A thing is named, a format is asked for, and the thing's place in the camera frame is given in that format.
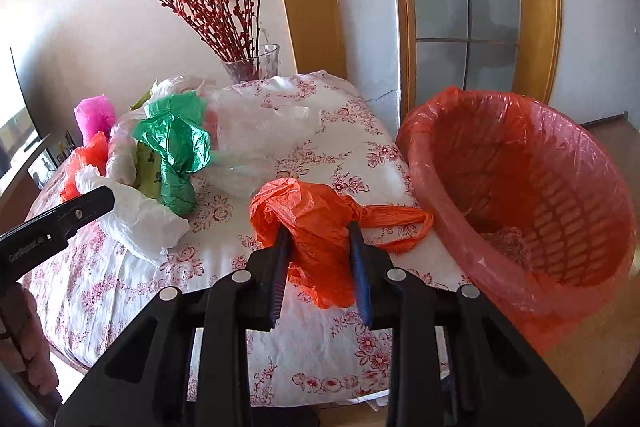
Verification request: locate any floral tablecloth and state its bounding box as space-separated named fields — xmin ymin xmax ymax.
xmin=22 ymin=71 xmax=471 ymax=408

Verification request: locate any black television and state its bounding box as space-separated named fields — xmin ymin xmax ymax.
xmin=0 ymin=47 xmax=41 ymax=178

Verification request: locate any small orange plastic bag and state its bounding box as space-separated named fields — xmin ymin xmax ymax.
xmin=61 ymin=132 xmax=110 ymax=202

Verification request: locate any green plastic bag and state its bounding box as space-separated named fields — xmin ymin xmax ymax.
xmin=131 ymin=91 xmax=215 ymax=218

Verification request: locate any frosted glass wooden door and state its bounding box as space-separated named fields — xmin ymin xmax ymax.
xmin=385 ymin=0 xmax=563 ymax=118

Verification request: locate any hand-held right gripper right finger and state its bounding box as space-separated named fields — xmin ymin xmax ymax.
xmin=347 ymin=221 xmax=586 ymax=427

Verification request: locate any olive paw-print plastic bag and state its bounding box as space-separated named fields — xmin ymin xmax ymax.
xmin=134 ymin=142 xmax=166 ymax=202

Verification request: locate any brown wooden cabinet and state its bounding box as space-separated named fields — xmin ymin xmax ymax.
xmin=0 ymin=134 xmax=53 ymax=198

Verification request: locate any clear glass vase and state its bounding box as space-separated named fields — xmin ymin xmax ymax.
xmin=222 ymin=44 xmax=281 ymax=84

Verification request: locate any waste basket with red liner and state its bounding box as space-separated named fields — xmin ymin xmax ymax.
xmin=396 ymin=87 xmax=638 ymax=353

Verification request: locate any pink plastic bag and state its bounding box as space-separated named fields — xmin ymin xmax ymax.
xmin=75 ymin=94 xmax=118 ymax=148

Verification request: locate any crumpled clear plastic wrap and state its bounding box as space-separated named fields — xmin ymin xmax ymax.
xmin=482 ymin=227 xmax=532 ymax=269

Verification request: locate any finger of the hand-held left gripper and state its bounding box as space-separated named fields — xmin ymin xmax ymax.
xmin=30 ymin=186 xmax=116 ymax=240

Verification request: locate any person's left hand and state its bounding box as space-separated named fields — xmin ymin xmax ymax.
xmin=0 ymin=284 xmax=57 ymax=400

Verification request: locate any clear plastic bag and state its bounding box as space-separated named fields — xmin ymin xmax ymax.
xmin=200 ymin=84 xmax=326 ymax=200

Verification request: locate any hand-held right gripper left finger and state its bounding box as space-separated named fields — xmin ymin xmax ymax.
xmin=55 ymin=227 xmax=293 ymax=427

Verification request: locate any large orange plastic bag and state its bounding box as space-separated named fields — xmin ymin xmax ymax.
xmin=249 ymin=179 xmax=435 ymax=310

